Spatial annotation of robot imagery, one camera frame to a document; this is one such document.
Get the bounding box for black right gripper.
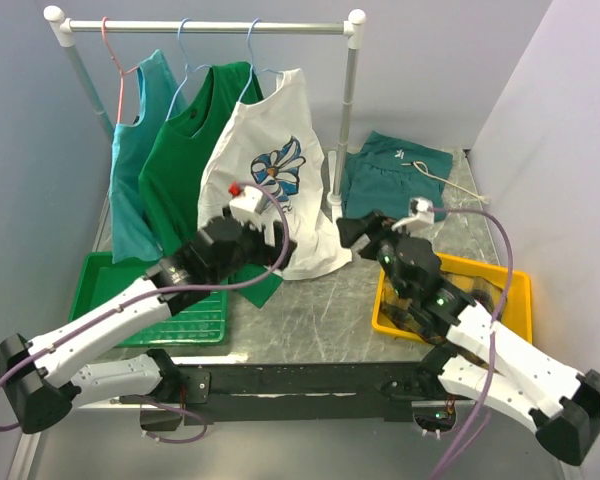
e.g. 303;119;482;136
336;209;418;300

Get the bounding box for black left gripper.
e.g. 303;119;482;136
209;213;296;286

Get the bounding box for white t-shirt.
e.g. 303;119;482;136
197;69;352;281

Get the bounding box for green t-shirt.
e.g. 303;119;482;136
137;60;284;309

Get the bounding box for blue wire hanger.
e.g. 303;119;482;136
238;18;284;103

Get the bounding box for blue hanger holding green shirt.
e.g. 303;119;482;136
165;17;211;121

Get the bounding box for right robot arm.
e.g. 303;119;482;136
336;212;600;466

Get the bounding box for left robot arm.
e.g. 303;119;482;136
0;213;296;434

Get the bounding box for light blue t-shirt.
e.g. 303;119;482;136
109;50;186;263

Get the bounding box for dark green shorts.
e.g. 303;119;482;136
341;131;453;219

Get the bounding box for yellow plaid cloth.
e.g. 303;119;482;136
379;272;502;345

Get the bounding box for yellow plastic tray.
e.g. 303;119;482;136
370;251;534;346

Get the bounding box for green plastic tray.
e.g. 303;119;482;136
69;252;228;348

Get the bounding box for white metal clothes rack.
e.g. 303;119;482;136
43;3;367;221

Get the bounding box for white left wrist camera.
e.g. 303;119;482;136
228;182;269;230

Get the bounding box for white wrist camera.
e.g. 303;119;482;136
391;197;435;234
228;182;269;230

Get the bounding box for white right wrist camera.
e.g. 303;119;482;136
391;197;435;234

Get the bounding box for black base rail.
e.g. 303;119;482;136
147;361;453;422

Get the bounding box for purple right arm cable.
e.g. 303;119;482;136
427;206;514;480

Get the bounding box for pink wire hanger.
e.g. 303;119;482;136
100;16;139;124

